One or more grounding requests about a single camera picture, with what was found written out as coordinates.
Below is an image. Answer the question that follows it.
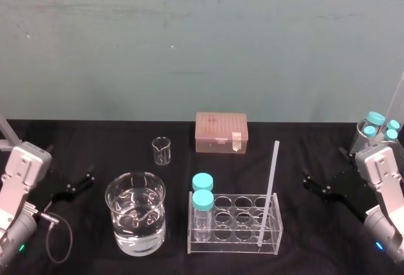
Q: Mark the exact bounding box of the large bottle with teal cap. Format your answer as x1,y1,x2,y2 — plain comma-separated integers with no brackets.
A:
365,110,387,131

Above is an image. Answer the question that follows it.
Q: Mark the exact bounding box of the small empty glass beaker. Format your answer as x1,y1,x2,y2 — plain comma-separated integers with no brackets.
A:
151,136,172,167

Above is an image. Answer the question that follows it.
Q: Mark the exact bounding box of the pink translucent pipette tip box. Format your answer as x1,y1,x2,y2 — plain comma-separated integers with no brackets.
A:
194,111,249,155

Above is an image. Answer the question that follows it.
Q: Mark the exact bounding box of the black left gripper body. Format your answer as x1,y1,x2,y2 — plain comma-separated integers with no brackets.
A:
26,167,69,216

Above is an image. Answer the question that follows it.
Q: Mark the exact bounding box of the translucent white stirring rod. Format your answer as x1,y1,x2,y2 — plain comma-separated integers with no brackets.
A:
258,140,282,247

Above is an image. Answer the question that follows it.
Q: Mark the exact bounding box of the large glass beaker with water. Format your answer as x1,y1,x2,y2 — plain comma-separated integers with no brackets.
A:
104,171,167,256

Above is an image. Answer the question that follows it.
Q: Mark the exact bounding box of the black table cloth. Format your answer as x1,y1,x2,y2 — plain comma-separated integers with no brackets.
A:
0,118,404,275

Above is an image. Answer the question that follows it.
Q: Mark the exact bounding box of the clear acrylic tube rack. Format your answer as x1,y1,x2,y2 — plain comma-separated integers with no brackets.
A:
187,190,281,255

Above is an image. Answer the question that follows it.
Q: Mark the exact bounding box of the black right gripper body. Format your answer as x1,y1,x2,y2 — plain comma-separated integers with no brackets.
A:
327,168,380,223

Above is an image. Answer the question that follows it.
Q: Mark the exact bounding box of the clear glass holding beaker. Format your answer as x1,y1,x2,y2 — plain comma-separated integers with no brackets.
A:
348,119,402,156

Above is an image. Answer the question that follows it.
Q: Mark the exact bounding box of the thin dark gripper cable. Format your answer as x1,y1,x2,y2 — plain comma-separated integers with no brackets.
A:
30,211,75,264

